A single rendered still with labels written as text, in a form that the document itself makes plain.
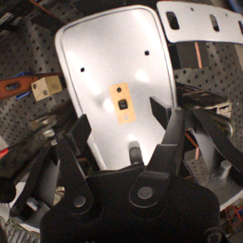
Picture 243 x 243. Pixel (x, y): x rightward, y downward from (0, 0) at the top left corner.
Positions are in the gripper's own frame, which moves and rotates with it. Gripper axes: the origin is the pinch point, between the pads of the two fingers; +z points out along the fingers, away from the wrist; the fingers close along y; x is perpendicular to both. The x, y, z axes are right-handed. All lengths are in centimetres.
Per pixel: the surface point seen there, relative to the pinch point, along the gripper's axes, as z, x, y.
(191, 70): 38, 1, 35
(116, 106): 8.3, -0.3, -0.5
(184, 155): 9.6, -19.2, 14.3
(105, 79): 8.5, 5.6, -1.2
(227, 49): 37, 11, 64
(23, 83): 1.3, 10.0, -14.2
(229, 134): -3.4, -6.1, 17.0
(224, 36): 7.7, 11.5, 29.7
